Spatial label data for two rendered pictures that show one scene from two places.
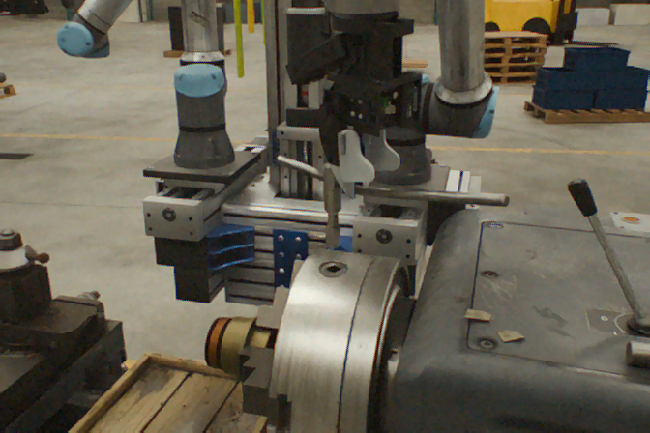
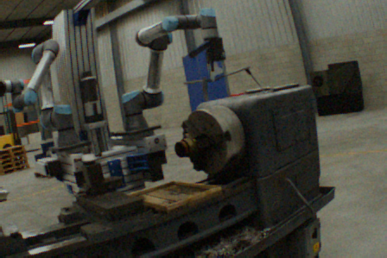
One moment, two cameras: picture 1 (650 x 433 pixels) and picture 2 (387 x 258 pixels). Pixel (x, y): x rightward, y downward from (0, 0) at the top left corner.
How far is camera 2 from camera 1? 154 cm
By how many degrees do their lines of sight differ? 56
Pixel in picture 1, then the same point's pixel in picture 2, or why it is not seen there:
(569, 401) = (274, 96)
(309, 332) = (221, 116)
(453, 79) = (155, 84)
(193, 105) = (68, 117)
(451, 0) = (159, 57)
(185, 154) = (69, 139)
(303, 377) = (228, 124)
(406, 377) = (255, 102)
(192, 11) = (48, 87)
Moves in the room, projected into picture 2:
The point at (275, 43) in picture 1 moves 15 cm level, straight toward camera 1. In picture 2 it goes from (74, 95) to (89, 91)
